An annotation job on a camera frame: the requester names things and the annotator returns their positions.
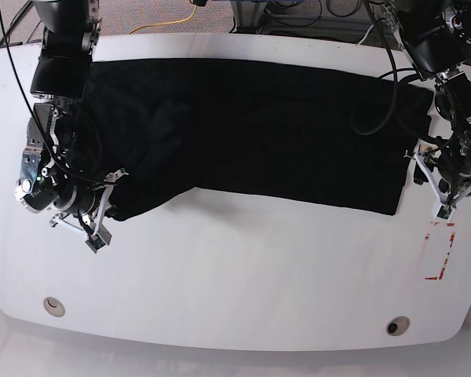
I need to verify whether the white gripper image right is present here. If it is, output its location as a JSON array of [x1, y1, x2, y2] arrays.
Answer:
[[403, 145, 471, 221]]

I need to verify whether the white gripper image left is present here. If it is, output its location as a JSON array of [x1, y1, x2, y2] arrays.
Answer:
[[49, 168, 128, 254]]

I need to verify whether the black t-shirt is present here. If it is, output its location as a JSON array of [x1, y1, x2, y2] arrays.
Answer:
[[75, 59, 433, 221]]

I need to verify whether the red tape rectangle marking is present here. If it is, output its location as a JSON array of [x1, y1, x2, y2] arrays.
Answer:
[[419, 221, 455, 281]]

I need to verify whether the left table cable grommet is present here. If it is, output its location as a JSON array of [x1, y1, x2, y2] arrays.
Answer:
[[43, 297, 66, 318]]

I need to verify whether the table cable grommet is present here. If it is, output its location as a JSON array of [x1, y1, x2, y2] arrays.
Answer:
[[43, 297, 66, 318], [385, 317, 411, 337]]

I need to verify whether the black cable image right arm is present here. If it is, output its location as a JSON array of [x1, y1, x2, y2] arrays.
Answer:
[[349, 0, 456, 158]]

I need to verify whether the right table cable grommet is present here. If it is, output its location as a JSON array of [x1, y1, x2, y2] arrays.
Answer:
[[385, 317, 411, 337]]

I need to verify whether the white cable on floor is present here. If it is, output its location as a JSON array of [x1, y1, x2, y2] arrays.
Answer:
[[356, 18, 380, 46]]

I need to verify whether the yellow cable on floor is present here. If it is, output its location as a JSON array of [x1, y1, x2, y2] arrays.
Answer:
[[129, 6, 197, 35]]

